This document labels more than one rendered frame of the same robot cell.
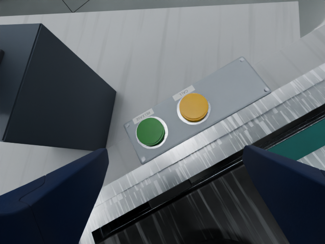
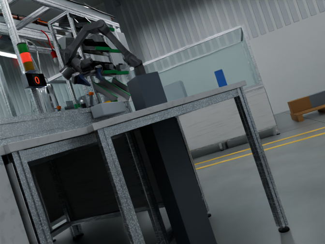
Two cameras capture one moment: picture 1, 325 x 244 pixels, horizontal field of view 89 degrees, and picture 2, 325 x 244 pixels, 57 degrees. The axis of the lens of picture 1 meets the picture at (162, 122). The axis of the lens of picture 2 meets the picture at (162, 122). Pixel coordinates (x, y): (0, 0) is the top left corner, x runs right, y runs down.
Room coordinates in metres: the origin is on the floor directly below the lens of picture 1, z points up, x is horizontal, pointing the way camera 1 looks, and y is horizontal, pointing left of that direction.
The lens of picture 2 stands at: (0.73, -1.46, 0.76)
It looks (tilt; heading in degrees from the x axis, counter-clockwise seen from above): 1 degrees up; 106
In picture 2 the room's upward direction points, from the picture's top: 18 degrees counter-clockwise
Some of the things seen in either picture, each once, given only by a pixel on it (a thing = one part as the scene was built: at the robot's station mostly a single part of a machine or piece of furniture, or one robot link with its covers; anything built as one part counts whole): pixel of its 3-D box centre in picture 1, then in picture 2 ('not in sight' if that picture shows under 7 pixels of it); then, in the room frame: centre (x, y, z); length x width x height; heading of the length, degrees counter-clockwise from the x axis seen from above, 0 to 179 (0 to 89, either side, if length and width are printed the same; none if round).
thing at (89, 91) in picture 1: (47, 103); (147, 94); (0.22, 0.14, 0.96); 0.14 x 0.14 x 0.20; 46
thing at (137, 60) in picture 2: not in sight; (136, 62); (0.22, 0.13, 1.15); 0.09 x 0.07 x 0.06; 107
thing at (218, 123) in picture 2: not in sight; (183, 100); (-0.48, 4.59, 1.13); 3.06 x 1.36 x 2.25; 1
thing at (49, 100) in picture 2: not in sight; (47, 96); (-0.85, 0.77, 1.32); 0.14 x 0.14 x 0.38
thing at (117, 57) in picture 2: not in sight; (129, 78); (-0.47, 1.85, 1.43); 0.30 x 0.09 x 1.13; 82
